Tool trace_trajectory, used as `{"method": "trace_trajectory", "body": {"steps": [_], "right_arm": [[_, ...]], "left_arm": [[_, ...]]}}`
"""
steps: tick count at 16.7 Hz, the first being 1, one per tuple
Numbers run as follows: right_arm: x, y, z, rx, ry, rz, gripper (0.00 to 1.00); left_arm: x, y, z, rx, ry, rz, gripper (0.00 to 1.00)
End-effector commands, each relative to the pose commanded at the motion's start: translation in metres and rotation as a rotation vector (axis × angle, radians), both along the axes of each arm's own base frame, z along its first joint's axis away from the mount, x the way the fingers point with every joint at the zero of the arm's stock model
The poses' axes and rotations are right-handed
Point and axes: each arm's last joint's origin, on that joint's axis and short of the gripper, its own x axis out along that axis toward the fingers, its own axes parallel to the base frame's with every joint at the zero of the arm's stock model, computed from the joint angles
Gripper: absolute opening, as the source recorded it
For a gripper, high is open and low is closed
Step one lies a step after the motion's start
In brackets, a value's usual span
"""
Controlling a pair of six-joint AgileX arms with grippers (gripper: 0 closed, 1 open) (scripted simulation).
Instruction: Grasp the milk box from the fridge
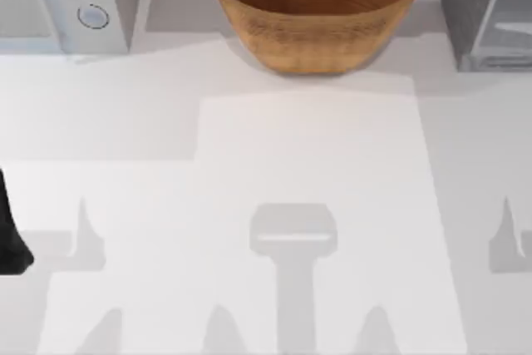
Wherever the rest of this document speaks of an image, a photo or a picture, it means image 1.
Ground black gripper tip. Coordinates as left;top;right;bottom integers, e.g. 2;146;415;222
0;168;35;276

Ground microwave knob with grey centre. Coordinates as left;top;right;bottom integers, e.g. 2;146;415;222
76;2;111;30

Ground brown woven basket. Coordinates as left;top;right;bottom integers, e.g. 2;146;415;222
212;0;421;76

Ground pale microwave oven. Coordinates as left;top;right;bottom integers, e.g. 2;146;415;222
0;0;145;56

